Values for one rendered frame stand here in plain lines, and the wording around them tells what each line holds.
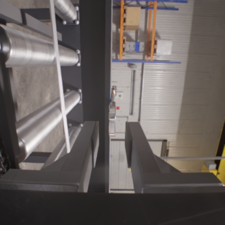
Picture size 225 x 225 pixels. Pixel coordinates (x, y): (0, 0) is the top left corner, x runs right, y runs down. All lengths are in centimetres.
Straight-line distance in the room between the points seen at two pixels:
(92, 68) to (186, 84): 1011
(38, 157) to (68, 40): 105
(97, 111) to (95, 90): 5
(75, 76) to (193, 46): 949
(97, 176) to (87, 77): 26
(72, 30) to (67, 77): 35
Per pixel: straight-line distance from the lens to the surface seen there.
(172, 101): 1027
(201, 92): 1091
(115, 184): 1247
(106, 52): 26
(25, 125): 59
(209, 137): 1228
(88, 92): 35
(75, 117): 136
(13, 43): 49
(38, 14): 139
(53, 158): 92
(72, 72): 130
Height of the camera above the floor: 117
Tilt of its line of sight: level
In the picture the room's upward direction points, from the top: 91 degrees clockwise
